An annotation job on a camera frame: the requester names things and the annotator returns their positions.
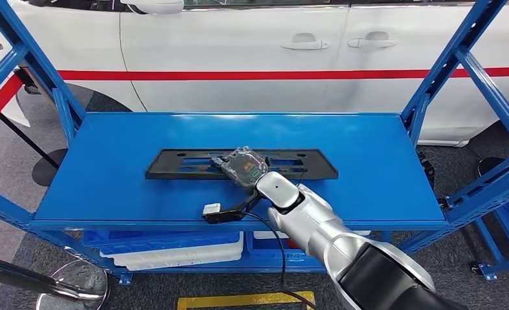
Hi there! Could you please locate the yellow floor tape square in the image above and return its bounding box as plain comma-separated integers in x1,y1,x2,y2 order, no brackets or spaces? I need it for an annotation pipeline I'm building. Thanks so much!
176,291,317,310

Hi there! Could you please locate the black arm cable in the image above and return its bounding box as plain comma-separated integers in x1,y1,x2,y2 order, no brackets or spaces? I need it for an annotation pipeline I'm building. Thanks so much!
242,211,318,310

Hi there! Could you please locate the black plastic panel part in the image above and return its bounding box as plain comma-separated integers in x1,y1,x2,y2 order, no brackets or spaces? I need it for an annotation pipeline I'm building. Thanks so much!
145,147,339,181

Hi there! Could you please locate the black pole stanchion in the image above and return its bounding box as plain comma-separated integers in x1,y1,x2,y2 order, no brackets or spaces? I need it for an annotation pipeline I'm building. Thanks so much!
0,112,70,188

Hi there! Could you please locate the red barrier belt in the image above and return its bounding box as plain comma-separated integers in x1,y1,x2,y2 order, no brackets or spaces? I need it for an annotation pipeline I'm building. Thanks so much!
0,74,25,135

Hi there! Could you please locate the chrome stanchion with round base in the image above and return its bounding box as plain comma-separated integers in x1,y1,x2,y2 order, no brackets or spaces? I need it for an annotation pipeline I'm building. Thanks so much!
0,252,110,310

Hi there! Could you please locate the chrome stanchion post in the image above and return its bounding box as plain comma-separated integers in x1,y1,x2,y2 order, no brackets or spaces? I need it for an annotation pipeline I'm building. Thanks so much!
14,66,42,96

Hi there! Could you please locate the white car red stripe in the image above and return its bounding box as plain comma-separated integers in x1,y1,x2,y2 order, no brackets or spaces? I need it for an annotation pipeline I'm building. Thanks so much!
0,0,509,149

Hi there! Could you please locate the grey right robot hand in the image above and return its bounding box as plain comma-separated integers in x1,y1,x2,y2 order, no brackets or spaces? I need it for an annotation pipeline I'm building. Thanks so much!
211,145,269,189

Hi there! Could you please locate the blue metal shelf rack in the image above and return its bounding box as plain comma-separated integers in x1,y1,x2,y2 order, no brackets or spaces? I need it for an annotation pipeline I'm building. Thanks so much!
0,0,509,286

